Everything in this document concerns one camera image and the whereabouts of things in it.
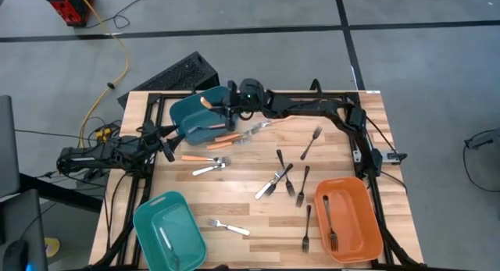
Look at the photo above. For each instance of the black perforated computer case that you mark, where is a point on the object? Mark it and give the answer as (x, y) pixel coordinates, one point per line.
(176, 75)

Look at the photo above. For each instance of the red black equipment box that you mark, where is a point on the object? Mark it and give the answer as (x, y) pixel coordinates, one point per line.
(66, 7)

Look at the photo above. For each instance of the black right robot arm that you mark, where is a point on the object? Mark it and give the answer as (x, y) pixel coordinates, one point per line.
(312, 107)

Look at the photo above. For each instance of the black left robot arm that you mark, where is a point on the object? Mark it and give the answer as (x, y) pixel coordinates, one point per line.
(93, 154)

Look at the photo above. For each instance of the dark teal plastic bin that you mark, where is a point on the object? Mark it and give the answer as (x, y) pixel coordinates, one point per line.
(187, 107)

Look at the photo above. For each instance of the black aluminium rig frame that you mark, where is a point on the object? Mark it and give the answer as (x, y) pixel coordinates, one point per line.
(176, 95)

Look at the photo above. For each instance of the black computer mouse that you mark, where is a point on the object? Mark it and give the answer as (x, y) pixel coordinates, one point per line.
(15, 255)

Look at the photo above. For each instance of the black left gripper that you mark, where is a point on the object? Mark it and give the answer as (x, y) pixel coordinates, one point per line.
(150, 142)

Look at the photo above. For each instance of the turquoise green plastic bin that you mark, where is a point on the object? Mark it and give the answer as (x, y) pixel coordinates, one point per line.
(183, 224)

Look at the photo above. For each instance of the black metal fork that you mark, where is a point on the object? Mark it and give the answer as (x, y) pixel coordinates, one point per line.
(305, 245)
(290, 190)
(269, 191)
(299, 200)
(334, 239)

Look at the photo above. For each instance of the dark grey panel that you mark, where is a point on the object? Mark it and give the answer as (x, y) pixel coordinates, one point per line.
(8, 146)

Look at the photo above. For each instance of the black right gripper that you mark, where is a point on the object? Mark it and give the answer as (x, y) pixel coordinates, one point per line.
(252, 97)

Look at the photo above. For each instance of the orange plastic bin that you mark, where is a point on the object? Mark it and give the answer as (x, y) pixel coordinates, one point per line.
(359, 224)

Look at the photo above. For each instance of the black floor beam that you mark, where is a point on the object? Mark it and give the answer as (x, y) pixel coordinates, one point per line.
(58, 193)

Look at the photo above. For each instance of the yellow floor sticker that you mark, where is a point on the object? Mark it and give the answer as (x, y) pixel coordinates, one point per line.
(54, 245)

